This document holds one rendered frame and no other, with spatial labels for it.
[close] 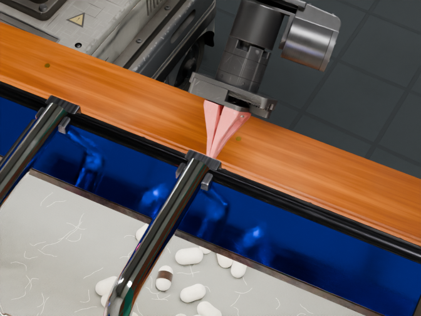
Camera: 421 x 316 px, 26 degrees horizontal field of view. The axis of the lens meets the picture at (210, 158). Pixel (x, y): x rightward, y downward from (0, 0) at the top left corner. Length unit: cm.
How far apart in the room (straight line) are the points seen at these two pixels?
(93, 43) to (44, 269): 70
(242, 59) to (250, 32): 3
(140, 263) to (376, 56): 174
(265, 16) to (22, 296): 47
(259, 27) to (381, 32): 141
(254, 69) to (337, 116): 119
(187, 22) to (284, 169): 89
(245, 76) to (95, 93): 30
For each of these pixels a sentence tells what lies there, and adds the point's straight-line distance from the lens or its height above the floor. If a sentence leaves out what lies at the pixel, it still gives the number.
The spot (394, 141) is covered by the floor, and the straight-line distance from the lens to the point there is 228.
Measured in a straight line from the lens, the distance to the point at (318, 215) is 81.
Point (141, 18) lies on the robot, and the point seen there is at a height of 40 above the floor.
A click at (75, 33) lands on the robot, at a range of 183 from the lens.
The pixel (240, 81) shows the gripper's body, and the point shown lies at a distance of 112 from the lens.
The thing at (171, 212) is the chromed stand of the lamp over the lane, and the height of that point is 112.
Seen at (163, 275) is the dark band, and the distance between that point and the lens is 118.
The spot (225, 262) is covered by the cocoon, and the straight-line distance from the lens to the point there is 119.
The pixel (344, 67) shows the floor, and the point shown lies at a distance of 241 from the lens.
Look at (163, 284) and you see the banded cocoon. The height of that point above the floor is 76.
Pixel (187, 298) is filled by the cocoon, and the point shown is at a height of 76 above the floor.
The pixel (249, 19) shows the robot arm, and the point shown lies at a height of 99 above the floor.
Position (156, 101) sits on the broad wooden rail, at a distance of 133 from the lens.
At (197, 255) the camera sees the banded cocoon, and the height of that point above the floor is 76.
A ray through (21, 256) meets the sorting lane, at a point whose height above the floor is 74.
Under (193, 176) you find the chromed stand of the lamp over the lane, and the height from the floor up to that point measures 112.
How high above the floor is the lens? 180
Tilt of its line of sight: 55 degrees down
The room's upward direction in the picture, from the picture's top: straight up
